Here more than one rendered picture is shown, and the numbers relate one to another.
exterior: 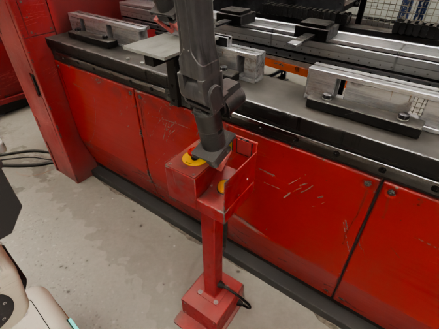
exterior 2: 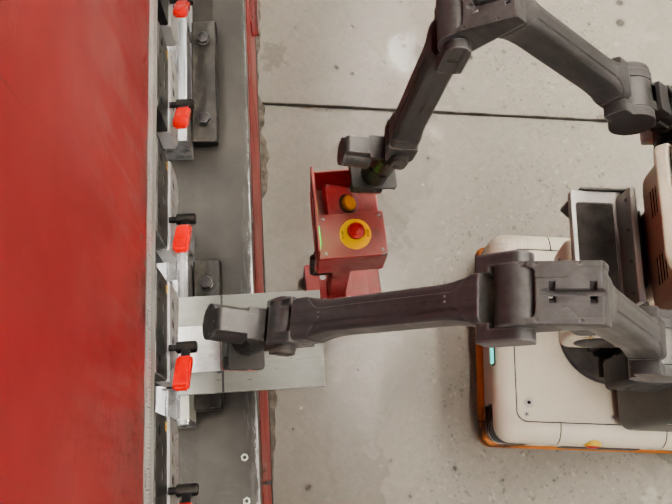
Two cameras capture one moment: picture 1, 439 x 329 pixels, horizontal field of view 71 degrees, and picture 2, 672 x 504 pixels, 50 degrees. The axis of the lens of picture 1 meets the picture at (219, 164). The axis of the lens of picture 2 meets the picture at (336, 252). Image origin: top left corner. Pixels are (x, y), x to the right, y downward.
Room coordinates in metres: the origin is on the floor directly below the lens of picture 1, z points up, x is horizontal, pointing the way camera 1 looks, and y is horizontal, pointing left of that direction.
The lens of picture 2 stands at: (1.11, 0.40, 2.32)
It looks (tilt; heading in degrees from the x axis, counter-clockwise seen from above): 72 degrees down; 222
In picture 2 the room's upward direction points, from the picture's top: 8 degrees clockwise
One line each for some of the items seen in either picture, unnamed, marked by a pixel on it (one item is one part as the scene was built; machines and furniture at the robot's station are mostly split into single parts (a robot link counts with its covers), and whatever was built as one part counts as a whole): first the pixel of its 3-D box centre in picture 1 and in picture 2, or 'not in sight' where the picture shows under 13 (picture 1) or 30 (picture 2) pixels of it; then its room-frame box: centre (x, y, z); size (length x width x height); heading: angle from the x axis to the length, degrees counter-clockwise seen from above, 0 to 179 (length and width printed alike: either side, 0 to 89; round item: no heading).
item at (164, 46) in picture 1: (172, 42); (251, 341); (1.03, 0.15, 1.00); 0.26 x 0.18 x 0.01; 144
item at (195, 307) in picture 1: (209, 303); (344, 292); (0.65, 0.04, 0.06); 0.25 x 0.20 x 0.12; 146
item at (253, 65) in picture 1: (213, 55); (176, 324); (1.12, 0.02, 0.92); 0.39 x 0.06 x 0.10; 54
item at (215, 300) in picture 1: (213, 289); (336, 287); (0.67, 0.02, 0.13); 0.10 x 0.10 x 0.01; 56
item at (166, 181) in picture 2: not in sight; (142, 204); (1.05, -0.07, 1.26); 0.15 x 0.09 x 0.17; 54
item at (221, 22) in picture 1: (225, 19); not in sight; (1.29, -0.02, 1.01); 0.26 x 0.12 x 0.05; 144
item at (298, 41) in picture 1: (308, 32); not in sight; (1.09, -0.30, 1.01); 0.26 x 0.12 x 0.05; 144
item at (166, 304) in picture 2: not in sight; (140, 331); (1.17, 0.09, 1.26); 0.15 x 0.09 x 0.17; 54
